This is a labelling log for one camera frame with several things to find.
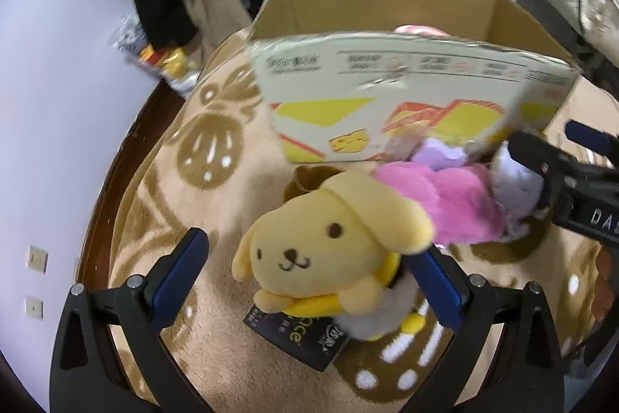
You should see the pink and purple plush toy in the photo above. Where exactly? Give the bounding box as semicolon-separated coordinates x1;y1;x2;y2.
371;136;548;248

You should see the black hang tag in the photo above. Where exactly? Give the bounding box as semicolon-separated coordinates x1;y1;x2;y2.
243;303;350;371

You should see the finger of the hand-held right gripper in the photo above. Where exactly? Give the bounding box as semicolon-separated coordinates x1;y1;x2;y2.
564;119;619;158
507;130;581;182

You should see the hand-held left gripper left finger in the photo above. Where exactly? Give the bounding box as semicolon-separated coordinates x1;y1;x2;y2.
48;228;214;413

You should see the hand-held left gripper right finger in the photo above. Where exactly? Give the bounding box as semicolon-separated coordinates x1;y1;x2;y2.
401;245;568;413

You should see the person's right hand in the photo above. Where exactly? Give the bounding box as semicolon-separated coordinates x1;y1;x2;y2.
596;243;619;324

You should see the dark wooden bed frame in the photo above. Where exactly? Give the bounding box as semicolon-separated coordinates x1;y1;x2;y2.
77;77;195;399

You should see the yellow dog plush toy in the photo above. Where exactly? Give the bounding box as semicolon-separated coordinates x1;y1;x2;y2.
231;165;434;341

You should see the clear plastic snack bag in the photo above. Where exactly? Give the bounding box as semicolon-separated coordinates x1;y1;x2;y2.
109;14;201;97

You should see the printed cardboard box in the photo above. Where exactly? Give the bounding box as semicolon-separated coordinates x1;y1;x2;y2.
246;0;581;165

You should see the beige patterned blanket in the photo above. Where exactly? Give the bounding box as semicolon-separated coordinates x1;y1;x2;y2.
109;28;619;413

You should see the white wall socket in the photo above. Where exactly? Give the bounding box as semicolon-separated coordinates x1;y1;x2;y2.
24;295;46;321
26;244;50;275

